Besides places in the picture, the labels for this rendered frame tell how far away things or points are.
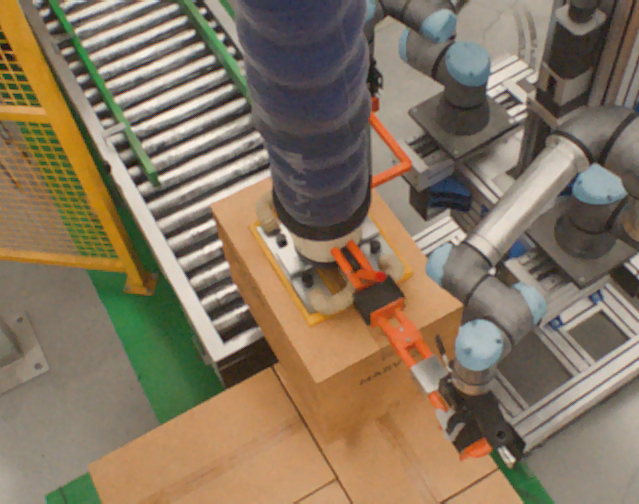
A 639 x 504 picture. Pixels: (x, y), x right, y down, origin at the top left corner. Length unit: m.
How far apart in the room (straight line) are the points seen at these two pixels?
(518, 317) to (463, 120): 0.96
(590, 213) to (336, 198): 0.62
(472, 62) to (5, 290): 2.17
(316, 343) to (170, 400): 1.28
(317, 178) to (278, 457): 1.00
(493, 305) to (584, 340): 1.53
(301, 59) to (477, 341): 0.56
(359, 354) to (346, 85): 0.70
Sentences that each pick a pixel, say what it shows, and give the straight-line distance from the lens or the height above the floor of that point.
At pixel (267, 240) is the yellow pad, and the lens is 2.10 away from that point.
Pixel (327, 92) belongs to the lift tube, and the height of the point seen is 1.74.
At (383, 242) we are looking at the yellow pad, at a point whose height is 1.10.
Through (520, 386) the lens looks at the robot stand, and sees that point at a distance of 2.89.
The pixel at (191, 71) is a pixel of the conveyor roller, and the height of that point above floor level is 0.54.
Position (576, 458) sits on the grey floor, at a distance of 3.06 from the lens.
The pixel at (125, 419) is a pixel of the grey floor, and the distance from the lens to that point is 3.18.
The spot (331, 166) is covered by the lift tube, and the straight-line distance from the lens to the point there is 1.68.
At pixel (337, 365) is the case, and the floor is 1.07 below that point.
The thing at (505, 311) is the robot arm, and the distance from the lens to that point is 1.48.
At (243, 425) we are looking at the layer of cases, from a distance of 2.48.
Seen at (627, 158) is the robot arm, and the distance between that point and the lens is 1.61.
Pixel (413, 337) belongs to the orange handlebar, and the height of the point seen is 1.22.
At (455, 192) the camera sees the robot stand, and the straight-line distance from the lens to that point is 2.42.
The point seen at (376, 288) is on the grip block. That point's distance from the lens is 1.86.
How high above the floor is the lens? 2.83
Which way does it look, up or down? 57 degrees down
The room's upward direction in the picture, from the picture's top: 7 degrees counter-clockwise
